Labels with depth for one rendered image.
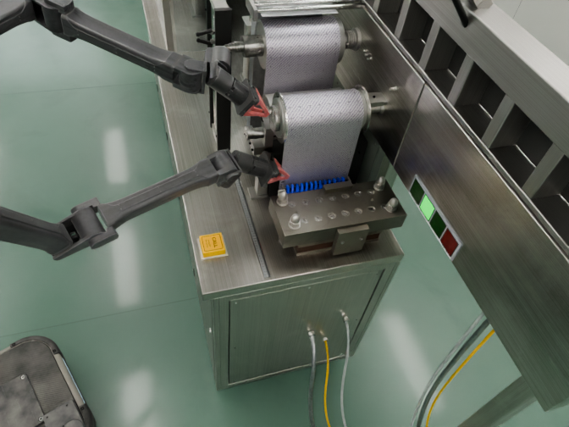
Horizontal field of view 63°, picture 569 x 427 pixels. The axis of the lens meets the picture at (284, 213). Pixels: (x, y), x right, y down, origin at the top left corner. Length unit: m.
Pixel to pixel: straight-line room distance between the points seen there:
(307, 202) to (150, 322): 1.20
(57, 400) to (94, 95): 2.27
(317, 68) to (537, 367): 1.02
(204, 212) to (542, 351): 1.03
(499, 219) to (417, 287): 1.57
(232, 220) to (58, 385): 0.97
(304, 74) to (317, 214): 0.45
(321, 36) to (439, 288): 1.64
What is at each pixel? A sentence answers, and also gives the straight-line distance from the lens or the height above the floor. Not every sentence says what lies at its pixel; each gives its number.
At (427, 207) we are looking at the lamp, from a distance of 1.31.
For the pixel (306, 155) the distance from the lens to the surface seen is 1.41.
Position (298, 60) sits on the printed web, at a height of 1.32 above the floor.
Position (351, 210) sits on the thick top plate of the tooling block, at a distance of 1.44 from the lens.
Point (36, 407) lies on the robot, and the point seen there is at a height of 0.26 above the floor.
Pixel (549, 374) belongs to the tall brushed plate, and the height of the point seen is 1.22.
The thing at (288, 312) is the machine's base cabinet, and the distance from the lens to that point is 1.62.
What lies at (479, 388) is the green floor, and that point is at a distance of 2.49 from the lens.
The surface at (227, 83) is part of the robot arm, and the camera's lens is 1.24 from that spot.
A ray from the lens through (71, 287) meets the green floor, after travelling 2.57.
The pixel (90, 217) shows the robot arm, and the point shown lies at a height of 1.20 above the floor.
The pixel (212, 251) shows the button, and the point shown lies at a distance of 1.43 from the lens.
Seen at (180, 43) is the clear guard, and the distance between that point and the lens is 2.30.
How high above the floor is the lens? 2.08
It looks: 49 degrees down
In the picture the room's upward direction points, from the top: 8 degrees clockwise
